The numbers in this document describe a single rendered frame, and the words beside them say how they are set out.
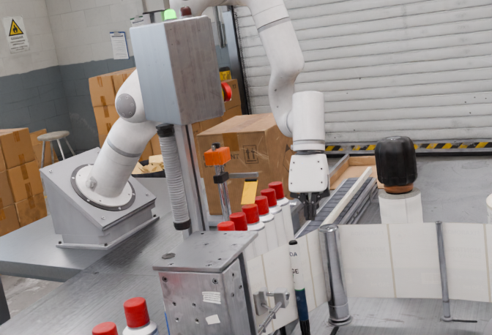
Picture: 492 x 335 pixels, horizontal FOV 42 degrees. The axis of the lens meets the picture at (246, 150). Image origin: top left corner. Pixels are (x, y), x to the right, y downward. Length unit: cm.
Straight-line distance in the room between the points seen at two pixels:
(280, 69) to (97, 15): 615
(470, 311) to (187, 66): 68
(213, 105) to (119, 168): 85
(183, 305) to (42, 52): 730
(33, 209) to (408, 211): 395
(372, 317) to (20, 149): 395
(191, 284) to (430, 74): 494
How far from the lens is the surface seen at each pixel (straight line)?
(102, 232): 201
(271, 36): 164
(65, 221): 209
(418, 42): 571
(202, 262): 89
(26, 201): 496
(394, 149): 129
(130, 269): 182
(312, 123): 164
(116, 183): 204
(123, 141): 195
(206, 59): 119
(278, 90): 171
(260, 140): 192
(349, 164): 250
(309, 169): 164
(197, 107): 118
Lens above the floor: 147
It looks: 12 degrees down
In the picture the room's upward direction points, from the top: 9 degrees counter-clockwise
